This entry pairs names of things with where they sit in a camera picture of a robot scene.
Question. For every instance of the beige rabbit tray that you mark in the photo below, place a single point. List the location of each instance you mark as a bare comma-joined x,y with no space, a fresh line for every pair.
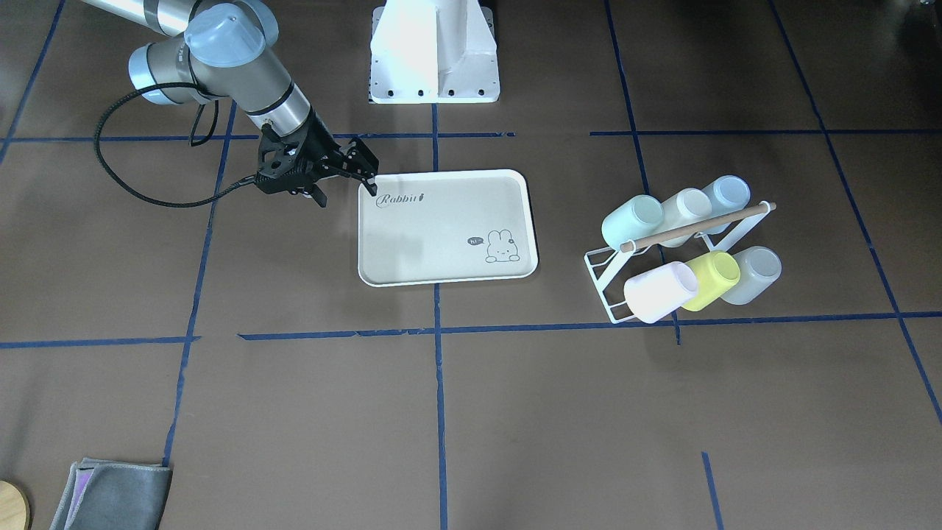
445,227

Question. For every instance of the white cream cup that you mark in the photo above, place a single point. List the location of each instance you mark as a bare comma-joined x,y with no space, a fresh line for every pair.
686,207

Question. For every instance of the yellow cup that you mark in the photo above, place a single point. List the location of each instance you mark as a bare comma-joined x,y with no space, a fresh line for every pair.
716,273

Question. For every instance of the grey folded cloth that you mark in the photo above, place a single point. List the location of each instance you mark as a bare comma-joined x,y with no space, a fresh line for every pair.
108,494

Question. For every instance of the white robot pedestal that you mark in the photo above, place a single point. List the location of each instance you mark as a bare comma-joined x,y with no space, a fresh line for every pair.
434,52

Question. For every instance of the blue cup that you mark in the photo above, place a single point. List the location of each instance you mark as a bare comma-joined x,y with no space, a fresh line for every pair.
727,194

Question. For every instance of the pink cup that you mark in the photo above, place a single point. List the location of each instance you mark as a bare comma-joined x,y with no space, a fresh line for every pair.
653,295

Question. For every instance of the white cup rack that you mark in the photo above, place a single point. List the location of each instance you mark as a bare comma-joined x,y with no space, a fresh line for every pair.
607,266

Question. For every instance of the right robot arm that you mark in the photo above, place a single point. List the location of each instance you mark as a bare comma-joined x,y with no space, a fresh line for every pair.
217,50

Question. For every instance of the grey cup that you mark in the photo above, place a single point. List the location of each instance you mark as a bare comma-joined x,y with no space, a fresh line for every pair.
759,267

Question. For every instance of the green cup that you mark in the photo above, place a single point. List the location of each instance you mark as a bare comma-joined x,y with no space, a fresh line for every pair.
637,218

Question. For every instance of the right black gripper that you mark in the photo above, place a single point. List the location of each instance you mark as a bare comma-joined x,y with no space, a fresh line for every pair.
318,140

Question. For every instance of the wooden mug tree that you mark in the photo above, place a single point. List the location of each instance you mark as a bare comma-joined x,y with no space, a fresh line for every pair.
15,509

